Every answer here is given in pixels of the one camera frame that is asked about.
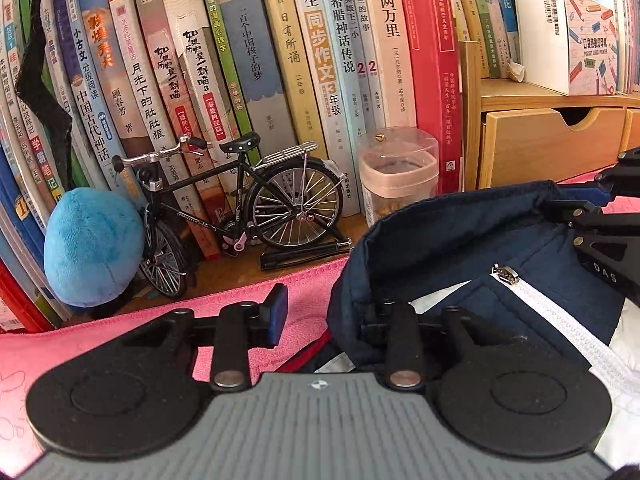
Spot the white navy zip jacket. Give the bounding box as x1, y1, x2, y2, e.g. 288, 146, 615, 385
274, 179, 640, 470

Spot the wooden drawer shelf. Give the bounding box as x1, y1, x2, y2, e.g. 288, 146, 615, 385
459, 41, 639, 191

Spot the miniature black bicycle model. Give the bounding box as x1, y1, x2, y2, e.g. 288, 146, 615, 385
112, 132, 352, 299

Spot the white colourful card box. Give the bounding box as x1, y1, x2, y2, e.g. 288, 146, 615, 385
514, 0, 618, 96

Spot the right shelf row of books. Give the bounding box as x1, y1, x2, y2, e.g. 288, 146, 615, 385
451, 0, 639, 96

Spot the large blue plush toy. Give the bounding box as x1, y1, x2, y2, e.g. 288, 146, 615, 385
43, 188, 144, 309

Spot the clear plastic jar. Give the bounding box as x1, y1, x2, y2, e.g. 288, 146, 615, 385
357, 127, 439, 226

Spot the pink desk mat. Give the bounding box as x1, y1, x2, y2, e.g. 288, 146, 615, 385
0, 169, 640, 478

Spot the middle row of books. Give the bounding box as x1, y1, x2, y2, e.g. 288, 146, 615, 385
14, 0, 467, 261

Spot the row of blue thin books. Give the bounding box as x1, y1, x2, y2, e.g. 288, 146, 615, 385
0, 0, 76, 334

